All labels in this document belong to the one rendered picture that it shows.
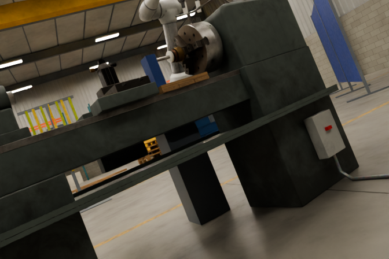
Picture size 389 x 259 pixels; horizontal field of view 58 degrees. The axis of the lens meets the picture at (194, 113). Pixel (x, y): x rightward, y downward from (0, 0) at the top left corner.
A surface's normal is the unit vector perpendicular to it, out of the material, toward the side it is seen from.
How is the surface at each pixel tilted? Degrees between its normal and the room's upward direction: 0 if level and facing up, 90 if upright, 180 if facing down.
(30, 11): 90
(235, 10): 90
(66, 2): 90
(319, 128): 90
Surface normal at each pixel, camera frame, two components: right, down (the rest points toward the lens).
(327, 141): 0.48, -0.23
